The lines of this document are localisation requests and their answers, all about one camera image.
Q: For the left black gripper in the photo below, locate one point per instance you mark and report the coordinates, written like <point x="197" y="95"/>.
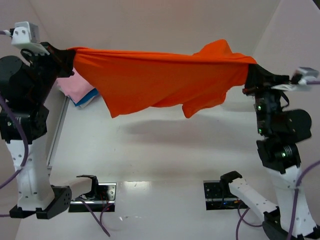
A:
<point x="61" y="61"/>

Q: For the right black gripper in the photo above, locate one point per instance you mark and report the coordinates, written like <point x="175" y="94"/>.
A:
<point x="258" y="78"/>

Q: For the orange t shirt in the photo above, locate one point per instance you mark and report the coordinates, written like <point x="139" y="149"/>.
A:
<point x="131" y="81"/>

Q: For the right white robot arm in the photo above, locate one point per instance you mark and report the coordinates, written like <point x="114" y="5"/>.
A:
<point x="289" y="218"/>

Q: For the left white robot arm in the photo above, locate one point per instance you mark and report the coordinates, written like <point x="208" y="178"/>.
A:
<point x="25" y="83"/>

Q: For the pink folded t shirt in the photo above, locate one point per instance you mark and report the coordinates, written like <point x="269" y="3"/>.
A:
<point x="74" y="87"/>

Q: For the blue folded t shirt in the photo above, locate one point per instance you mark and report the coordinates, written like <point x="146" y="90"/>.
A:
<point x="87" y="98"/>

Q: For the white folded t shirt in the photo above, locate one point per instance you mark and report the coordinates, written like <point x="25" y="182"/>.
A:
<point x="80" y="97"/>

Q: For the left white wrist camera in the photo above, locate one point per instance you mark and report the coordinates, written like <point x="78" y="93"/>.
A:
<point x="25" y="35"/>

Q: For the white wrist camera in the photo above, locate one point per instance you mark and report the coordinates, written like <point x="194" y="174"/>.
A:
<point x="25" y="35"/>
<point x="302" y="80"/>

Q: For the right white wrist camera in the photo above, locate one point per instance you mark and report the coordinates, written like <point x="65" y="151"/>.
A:
<point x="302" y="80"/>

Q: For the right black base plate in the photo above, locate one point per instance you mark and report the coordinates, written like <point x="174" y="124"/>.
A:
<point x="216" y="199"/>

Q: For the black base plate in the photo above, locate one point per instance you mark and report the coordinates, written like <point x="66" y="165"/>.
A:
<point x="105" y="196"/>
<point x="216" y="199"/>

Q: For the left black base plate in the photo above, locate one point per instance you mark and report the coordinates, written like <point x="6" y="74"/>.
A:
<point x="105" y="196"/>

